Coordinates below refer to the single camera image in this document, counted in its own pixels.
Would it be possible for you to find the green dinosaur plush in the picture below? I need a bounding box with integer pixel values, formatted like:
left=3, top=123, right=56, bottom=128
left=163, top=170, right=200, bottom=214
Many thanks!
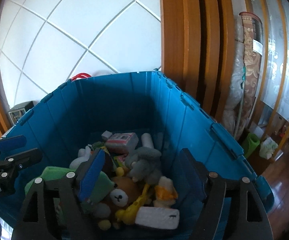
left=24, top=166, right=119, bottom=221

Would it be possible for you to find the dark green gift box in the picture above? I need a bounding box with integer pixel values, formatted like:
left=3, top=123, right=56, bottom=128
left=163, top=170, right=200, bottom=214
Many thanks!
left=8, top=101, right=34, bottom=125

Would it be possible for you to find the blue plastic crate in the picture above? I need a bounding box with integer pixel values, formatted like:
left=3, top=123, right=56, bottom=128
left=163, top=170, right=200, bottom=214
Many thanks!
left=0, top=70, right=275, bottom=240

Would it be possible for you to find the white rabbit plush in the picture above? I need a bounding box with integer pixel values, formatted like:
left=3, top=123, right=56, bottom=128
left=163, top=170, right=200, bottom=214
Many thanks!
left=69, top=145, right=92, bottom=170

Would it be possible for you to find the yellow giraffe plush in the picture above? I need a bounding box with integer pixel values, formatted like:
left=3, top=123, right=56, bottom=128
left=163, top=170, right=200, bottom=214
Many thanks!
left=114, top=167, right=153, bottom=225

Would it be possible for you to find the brown bear plush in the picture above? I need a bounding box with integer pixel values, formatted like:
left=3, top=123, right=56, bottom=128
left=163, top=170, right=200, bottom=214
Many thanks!
left=109, top=177, right=141, bottom=208

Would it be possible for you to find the small yellow white duck plush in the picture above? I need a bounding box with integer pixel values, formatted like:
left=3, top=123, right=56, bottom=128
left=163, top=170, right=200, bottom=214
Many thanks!
left=153, top=176, right=178, bottom=208

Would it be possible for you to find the pink white medicine box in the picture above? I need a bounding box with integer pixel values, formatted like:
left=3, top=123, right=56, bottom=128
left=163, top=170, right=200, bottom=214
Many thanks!
left=105, top=133, right=139, bottom=154

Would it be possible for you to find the grey elephant plush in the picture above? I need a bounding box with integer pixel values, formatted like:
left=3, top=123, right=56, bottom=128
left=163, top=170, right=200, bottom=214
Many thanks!
left=124, top=146, right=162, bottom=185

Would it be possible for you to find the red plastic toy case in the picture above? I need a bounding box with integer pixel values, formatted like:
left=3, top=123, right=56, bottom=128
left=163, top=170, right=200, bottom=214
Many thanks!
left=70, top=73, right=92, bottom=81

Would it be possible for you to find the rolled patterned carpet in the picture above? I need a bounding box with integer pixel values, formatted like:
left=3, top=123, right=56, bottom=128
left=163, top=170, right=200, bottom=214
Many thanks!
left=221, top=11, right=264, bottom=140

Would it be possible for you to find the wooden door frame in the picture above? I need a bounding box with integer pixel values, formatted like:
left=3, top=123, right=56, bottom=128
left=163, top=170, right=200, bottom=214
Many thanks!
left=160, top=0, right=236, bottom=121

